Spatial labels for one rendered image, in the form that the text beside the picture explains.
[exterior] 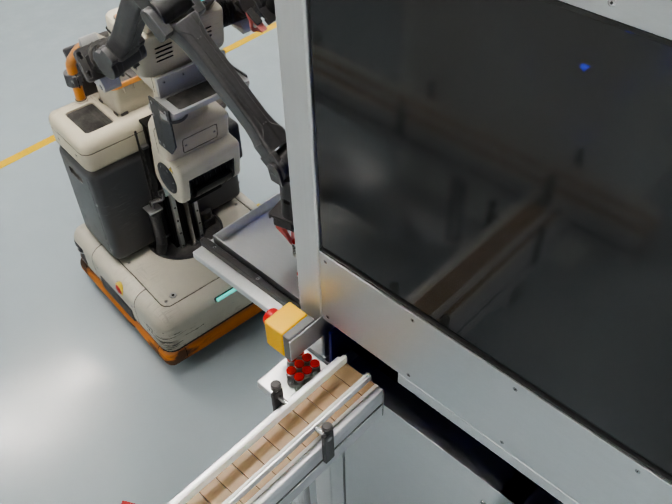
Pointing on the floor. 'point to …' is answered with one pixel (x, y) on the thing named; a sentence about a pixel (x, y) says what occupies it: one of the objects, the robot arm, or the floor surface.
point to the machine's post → (303, 171)
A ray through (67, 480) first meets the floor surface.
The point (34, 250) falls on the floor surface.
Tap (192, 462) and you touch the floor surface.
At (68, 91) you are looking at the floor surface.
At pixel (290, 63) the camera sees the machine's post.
